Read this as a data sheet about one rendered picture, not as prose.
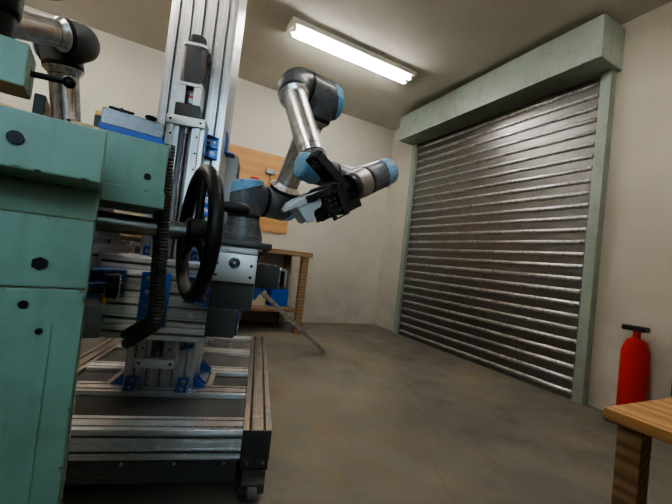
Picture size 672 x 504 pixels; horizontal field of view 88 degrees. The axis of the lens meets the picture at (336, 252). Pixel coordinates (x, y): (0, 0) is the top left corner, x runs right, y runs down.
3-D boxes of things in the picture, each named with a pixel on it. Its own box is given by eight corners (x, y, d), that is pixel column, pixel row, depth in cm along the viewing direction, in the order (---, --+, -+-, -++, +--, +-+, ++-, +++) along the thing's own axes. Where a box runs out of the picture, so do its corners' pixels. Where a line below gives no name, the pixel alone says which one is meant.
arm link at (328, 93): (251, 207, 138) (302, 66, 117) (284, 214, 147) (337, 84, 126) (260, 222, 130) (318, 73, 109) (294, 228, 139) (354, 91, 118)
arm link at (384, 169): (382, 186, 101) (404, 181, 95) (356, 198, 95) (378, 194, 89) (374, 159, 99) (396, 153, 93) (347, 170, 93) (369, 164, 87)
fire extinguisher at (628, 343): (655, 430, 208) (663, 329, 210) (640, 434, 199) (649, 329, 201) (619, 416, 224) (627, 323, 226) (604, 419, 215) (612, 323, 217)
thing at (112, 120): (163, 145, 64) (167, 116, 64) (90, 126, 58) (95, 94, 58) (153, 158, 75) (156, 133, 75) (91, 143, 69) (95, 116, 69)
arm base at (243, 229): (221, 239, 133) (224, 214, 134) (261, 244, 137) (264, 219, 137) (216, 238, 119) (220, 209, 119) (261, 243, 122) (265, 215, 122)
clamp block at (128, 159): (164, 194, 63) (170, 145, 63) (71, 176, 56) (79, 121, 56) (153, 200, 75) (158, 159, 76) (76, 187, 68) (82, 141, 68)
